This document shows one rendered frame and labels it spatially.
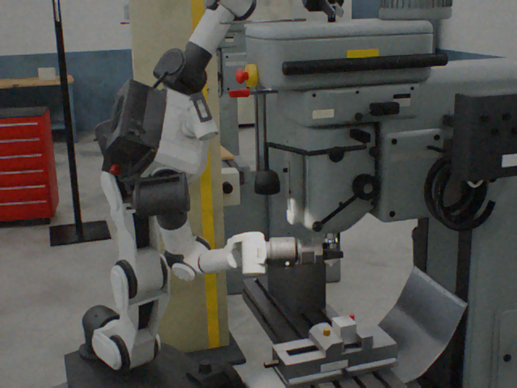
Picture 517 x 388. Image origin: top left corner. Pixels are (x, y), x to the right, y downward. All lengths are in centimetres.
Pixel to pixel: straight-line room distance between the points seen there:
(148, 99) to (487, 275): 111
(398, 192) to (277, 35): 56
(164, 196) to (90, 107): 895
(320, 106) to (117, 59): 914
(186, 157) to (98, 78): 883
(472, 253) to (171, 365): 131
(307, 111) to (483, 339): 88
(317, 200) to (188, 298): 209
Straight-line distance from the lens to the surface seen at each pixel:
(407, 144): 194
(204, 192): 371
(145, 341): 266
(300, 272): 235
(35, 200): 648
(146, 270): 247
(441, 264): 226
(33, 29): 1079
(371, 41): 184
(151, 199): 199
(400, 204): 197
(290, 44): 175
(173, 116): 210
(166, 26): 355
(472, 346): 222
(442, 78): 198
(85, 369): 290
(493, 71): 207
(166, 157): 204
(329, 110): 182
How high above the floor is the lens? 197
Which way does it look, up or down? 16 degrees down
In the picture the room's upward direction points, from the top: 2 degrees counter-clockwise
